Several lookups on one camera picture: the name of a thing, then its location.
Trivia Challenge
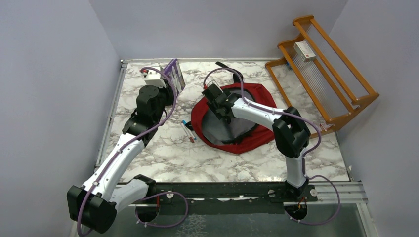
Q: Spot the wooden rack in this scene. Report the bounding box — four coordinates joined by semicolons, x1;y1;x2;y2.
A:
265;15;379;135

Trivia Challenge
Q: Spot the aluminium table frame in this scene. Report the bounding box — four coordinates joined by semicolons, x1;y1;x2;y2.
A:
93;60;368;228

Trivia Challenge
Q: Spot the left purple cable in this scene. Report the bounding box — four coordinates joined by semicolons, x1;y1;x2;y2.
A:
76;67;190;237

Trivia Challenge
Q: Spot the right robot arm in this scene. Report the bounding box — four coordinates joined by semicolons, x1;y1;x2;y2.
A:
202;84;311;201

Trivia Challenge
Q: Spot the white marker blue cap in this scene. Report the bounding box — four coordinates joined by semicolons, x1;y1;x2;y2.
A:
182;120;197;141

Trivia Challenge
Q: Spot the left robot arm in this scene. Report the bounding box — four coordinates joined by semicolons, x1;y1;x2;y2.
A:
67;67;178;237

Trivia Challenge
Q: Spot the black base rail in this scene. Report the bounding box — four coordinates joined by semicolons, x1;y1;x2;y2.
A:
133;182;317;217

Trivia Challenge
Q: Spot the red backpack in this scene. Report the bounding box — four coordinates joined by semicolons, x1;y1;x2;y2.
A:
185;69;276;155

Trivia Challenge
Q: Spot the white red small box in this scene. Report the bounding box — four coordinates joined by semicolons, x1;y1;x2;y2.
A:
293;41;316;62

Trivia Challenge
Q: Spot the purple cover book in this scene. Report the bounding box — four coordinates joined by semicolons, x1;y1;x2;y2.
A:
163;58;186;95

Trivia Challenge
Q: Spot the white marker red cap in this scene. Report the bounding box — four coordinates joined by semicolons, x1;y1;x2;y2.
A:
180;123;195;143

